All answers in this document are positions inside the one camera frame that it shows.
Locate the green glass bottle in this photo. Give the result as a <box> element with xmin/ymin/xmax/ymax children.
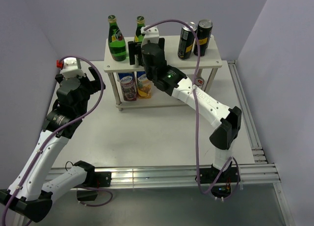
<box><xmin>134</xmin><ymin>16</ymin><xmax>145</xmax><ymax>43</ymax></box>
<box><xmin>108</xmin><ymin>15</ymin><xmax>127</xmax><ymax>62</ymax></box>

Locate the black can silver top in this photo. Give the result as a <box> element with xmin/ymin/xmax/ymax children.
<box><xmin>178</xmin><ymin>22</ymin><xmax>197</xmax><ymax>60</ymax></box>

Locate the black can yellow label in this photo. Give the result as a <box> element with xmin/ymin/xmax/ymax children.
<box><xmin>197</xmin><ymin>19</ymin><xmax>213</xmax><ymax>56</ymax></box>

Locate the blue silver can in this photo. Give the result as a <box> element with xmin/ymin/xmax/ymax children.
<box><xmin>195</xmin><ymin>77</ymin><xmax>205</xmax><ymax>88</ymax></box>

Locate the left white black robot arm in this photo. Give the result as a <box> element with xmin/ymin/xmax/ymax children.
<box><xmin>0</xmin><ymin>67</ymin><xmax>105</xmax><ymax>223</ymax></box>

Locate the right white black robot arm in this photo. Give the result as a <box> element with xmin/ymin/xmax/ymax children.
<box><xmin>128</xmin><ymin>38</ymin><xmax>242</xmax><ymax>182</ymax></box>

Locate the white two-tier wooden shelf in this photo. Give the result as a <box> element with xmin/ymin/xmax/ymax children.
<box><xmin>104</xmin><ymin>35</ymin><xmax>223</xmax><ymax>111</ymax></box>

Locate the yellow pineapple juice carton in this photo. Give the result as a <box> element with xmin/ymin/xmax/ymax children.
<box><xmin>136</xmin><ymin>71</ymin><xmax>152</xmax><ymax>99</ymax></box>

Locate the red berry juice carton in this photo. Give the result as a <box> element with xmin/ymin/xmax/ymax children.
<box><xmin>118</xmin><ymin>72</ymin><xmax>137</xmax><ymax>101</ymax></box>

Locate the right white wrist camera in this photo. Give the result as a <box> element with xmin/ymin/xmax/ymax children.
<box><xmin>141</xmin><ymin>27</ymin><xmax>159</xmax><ymax>45</ymax></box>

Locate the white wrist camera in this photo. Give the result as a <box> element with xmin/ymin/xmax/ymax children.
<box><xmin>56</xmin><ymin>57</ymin><xmax>85</xmax><ymax>79</ymax></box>
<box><xmin>141</xmin><ymin>27</ymin><xmax>159</xmax><ymax>45</ymax></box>

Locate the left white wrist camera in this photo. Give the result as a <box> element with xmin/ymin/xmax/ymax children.
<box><xmin>56</xmin><ymin>57</ymin><xmax>85</xmax><ymax>79</ymax></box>

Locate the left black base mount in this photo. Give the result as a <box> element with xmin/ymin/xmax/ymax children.
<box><xmin>76</xmin><ymin>172</ymin><xmax>111</xmax><ymax>202</ymax></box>

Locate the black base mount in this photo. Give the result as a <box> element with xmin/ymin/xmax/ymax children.
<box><xmin>195</xmin><ymin>165</ymin><xmax>241</xmax><ymax>201</ymax></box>
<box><xmin>76</xmin><ymin>172</ymin><xmax>111</xmax><ymax>202</ymax></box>

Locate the aluminium front rail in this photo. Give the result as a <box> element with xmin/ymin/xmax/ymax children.
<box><xmin>24</xmin><ymin>163</ymin><xmax>282</xmax><ymax>191</ymax></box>

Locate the aluminium rail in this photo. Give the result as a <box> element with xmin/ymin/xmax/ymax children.
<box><xmin>227</xmin><ymin>60</ymin><xmax>268</xmax><ymax>164</ymax></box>
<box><xmin>24</xmin><ymin>163</ymin><xmax>282</xmax><ymax>191</ymax></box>

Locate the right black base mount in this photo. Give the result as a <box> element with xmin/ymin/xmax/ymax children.
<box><xmin>195</xmin><ymin>165</ymin><xmax>241</xmax><ymax>201</ymax></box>

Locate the aluminium right side rail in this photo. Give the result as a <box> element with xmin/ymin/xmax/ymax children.
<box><xmin>227</xmin><ymin>60</ymin><xmax>268</xmax><ymax>164</ymax></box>

